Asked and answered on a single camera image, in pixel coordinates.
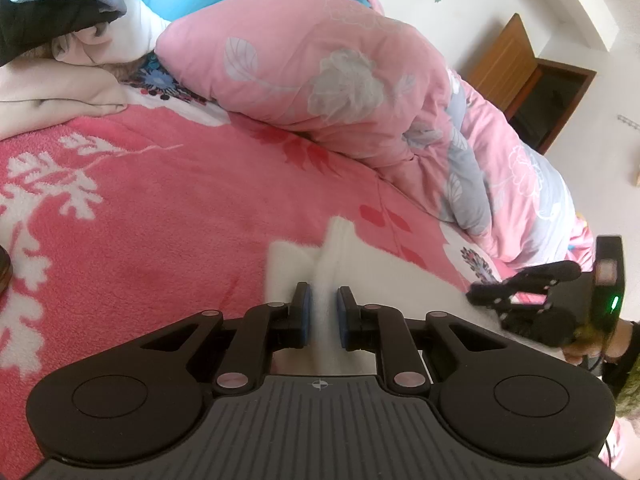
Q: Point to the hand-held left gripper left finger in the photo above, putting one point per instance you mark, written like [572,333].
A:
[304,315]

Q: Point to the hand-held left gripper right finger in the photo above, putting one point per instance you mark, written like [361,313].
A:
[344,317]

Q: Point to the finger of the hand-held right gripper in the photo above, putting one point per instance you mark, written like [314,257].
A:
[515,287]
[540,325]

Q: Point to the white fleece sweater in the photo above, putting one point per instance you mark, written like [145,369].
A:
[400,280]

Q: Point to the person's right hand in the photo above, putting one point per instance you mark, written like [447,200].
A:
[590,347]

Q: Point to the bright pink printed pillow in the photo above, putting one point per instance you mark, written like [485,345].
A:
[581,245]

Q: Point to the pink floral fleece blanket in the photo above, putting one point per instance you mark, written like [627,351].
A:
[175,210]

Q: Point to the brown wooden door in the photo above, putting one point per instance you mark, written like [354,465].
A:
[505,70]

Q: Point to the pink grey floral quilt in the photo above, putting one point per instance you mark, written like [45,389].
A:
[325,70]

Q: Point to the white garment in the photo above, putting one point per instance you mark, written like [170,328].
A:
[142,25]

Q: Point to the beige garment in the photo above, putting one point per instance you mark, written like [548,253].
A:
[55,95]

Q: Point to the black garment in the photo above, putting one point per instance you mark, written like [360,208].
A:
[45,25]

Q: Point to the wall hook rack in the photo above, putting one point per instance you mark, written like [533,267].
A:
[629,124]

